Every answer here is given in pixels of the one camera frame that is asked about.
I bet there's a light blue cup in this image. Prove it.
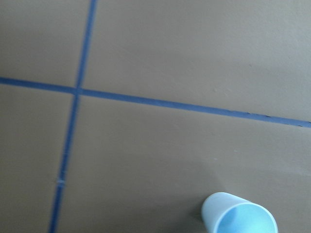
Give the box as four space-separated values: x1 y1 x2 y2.
201 192 278 233

